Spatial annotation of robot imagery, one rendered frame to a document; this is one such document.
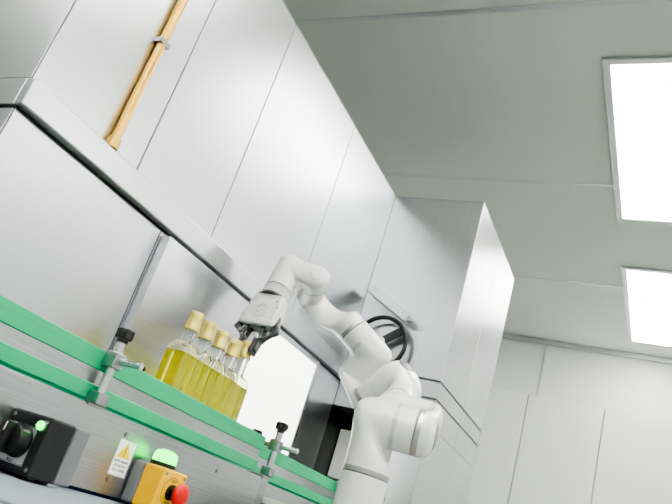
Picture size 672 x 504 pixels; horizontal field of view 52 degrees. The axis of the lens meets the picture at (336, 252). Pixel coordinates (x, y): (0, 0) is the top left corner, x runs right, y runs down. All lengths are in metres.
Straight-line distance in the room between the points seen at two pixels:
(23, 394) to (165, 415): 0.35
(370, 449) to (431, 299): 1.28
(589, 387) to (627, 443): 0.73
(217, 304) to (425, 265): 1.08
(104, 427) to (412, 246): 1.77
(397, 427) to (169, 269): 0.66
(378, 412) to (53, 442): 0.65
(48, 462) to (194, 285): 0.82
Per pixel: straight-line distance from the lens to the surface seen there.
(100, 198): 1.56
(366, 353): 1.80
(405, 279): 2.69
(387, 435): 1.42
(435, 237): 2.74
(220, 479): 1.52
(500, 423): 5.30
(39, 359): 1.13
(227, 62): 1.89
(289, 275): 1.85
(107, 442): 1.24
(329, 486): 2.26
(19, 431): 1.04
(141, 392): 1.30
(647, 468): 5.16
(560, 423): 5.24
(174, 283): 1.71
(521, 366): 5.88
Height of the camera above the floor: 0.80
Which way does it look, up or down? 22 degrees up
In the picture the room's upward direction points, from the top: 18 degrees clockwise
